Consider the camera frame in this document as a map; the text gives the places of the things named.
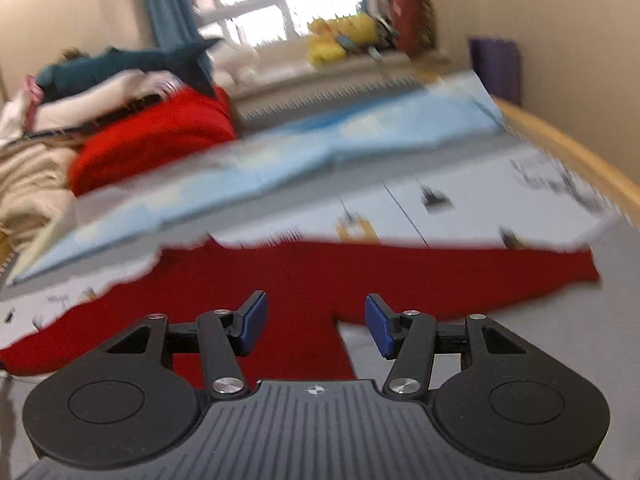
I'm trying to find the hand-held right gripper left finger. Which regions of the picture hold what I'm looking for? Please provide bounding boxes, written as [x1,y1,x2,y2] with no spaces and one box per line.
[106,290,269,402]

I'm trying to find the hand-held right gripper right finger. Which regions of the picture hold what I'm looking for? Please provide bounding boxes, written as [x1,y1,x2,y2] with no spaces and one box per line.
[364,293,532,402]

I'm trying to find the dark red sweater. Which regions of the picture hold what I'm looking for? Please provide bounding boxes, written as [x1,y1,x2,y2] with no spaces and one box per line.
[0,236,602,392]

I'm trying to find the grey printed bed sheet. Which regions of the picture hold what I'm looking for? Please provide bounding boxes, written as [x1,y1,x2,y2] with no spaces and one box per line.
[0,127,640,480]

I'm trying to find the red pillow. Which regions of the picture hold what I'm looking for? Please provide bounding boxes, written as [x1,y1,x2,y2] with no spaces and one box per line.
[67,85,239,199]

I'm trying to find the light blue folded quilt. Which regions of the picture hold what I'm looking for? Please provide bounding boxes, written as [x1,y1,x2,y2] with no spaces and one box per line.
[10,72,506,286]

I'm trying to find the white plush toy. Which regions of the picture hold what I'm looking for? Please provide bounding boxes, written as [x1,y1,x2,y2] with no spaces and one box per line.
[209,41,262,87]

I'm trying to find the beige blanket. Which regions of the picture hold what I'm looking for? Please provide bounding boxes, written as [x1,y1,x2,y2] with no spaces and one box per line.
[0,146,84,263]

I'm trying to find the cream white cloth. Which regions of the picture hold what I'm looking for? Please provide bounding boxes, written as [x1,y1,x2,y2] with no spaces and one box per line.
[0,71,177,137]

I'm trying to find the purple box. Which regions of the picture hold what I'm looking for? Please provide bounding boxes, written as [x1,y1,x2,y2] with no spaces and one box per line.
[467,36,524,107]

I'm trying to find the yellow plush toys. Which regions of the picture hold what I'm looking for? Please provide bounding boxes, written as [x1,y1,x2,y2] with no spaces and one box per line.
[306,14,379,66]

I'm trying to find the dark teal plush shark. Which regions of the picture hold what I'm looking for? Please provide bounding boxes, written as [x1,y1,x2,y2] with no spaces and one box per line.
[37,37,224,99]

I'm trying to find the red bag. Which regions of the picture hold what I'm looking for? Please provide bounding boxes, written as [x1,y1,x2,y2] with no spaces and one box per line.
[389,0,437,59]

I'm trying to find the blue curtain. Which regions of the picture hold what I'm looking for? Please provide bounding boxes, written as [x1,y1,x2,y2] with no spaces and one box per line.
[137,0,202,49]

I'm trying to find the wooden bed frame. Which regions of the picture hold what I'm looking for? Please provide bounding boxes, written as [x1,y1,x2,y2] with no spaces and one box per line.
[492,97,640,222]

